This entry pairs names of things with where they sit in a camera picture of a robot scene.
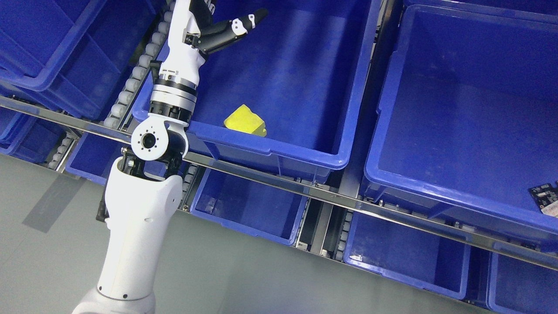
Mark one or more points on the small circuit board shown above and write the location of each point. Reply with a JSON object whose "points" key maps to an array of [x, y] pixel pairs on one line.
{"points": [[546, 198]]}

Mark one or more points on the blue bin upper left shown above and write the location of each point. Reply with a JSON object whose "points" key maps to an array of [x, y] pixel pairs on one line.
{"points": [[70, 55]]}

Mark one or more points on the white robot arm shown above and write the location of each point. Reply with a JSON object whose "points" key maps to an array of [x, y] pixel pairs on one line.
{"points": [[144, 188]]}

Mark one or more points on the metal shelf rail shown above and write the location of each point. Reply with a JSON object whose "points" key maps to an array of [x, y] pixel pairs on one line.
{"points": [[322, 193]]}

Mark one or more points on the yellow foam block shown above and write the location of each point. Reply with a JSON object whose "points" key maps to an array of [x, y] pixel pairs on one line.
{"points": [[245, 121]]}

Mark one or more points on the large blue bin right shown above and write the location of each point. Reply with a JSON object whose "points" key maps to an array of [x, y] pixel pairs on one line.
{"points": [[467, 118]]}

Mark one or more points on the blue bin lower right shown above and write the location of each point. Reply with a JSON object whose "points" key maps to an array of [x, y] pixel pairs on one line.
{"points": [[413, 257]]}

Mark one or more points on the blue bin lower shelf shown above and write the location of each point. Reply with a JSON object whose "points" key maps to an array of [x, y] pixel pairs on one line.
{"points": [[249, 207]]}

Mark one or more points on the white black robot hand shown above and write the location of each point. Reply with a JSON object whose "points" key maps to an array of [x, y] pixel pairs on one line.
{"points": [[192, 34]]}

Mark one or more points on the large blue bin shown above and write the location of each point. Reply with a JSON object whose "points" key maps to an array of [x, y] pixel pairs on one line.
{"points": [[467, 118], [303, 71]]}

